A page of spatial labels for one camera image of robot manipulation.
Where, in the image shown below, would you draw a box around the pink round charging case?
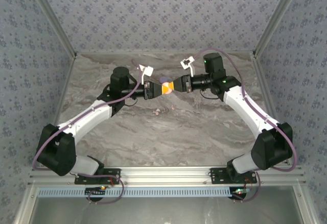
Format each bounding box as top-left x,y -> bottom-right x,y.
163,81 -> 173,96

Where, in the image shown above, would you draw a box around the black controller board with LED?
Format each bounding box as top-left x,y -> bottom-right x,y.
230,187 -> 250,200
85,187 -> 107,197

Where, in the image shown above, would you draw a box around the grey sheet metal panel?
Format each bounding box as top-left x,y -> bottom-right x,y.
14,185 -> 320,224

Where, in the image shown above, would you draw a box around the broad aluminium side rail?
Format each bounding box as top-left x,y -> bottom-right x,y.
251,52 -> 293,166

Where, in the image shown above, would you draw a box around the thin aluminium side rail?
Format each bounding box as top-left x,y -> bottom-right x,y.
38,53 -> 78,168

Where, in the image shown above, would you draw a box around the slanted aluminium frame post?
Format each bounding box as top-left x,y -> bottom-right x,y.
252,0 -> 306,57

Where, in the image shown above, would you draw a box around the wide aluminium frame rail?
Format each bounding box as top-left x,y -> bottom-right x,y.
28,166 -> 307,186

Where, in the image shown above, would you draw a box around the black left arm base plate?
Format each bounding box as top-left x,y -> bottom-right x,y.
74,168 -> 121,185

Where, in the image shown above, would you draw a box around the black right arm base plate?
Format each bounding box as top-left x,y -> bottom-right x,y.
209,167 -> 258,185

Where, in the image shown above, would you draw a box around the slotted pale cable duct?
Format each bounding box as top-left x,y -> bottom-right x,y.
37,187 -> 235,198

